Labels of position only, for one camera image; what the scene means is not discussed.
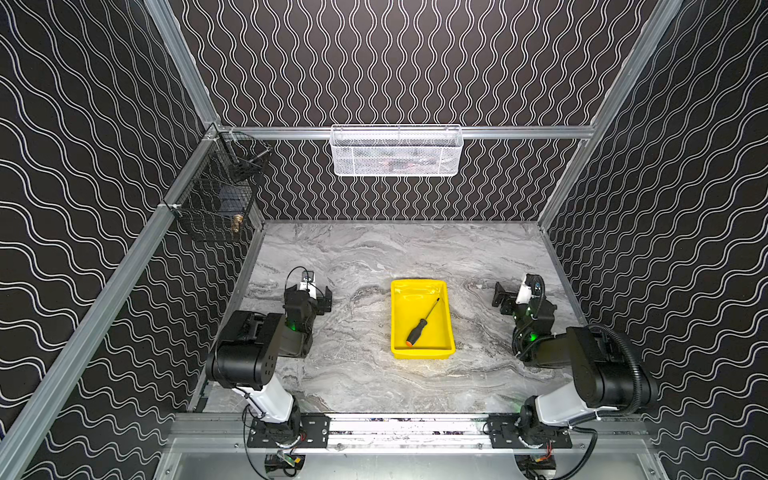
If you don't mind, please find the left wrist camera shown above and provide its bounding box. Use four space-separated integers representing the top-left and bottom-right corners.
299 269 317 299

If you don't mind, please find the yellow plastic bin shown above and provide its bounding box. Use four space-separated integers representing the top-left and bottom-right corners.
390 279 456 360

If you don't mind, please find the clear wire mesh basket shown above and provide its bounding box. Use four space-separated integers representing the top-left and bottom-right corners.
329 124 464 177

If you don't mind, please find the aluminium front rail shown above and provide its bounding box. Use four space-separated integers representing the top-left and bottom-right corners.
161 411 655 455

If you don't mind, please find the black orange screwdriver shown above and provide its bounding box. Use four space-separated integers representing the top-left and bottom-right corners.
406 298 440 347

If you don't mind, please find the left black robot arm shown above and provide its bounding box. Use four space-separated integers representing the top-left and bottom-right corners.
205 282 333 438

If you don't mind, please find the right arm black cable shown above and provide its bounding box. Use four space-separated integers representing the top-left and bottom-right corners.
551 325 644 480

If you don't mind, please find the black wire basket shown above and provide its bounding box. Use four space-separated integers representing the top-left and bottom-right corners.
171 130 274 244

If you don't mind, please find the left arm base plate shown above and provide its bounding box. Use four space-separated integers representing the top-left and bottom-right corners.
246 413 331 450

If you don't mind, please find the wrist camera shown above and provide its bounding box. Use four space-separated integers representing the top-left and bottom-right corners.
516 273 544 304
299 269 317 299

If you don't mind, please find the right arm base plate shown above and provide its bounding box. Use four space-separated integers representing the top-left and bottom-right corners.
481 414 572 450

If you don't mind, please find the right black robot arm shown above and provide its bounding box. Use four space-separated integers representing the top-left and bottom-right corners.
492 274 658 433

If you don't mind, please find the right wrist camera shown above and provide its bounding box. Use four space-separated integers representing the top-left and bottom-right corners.
516 273 544 304

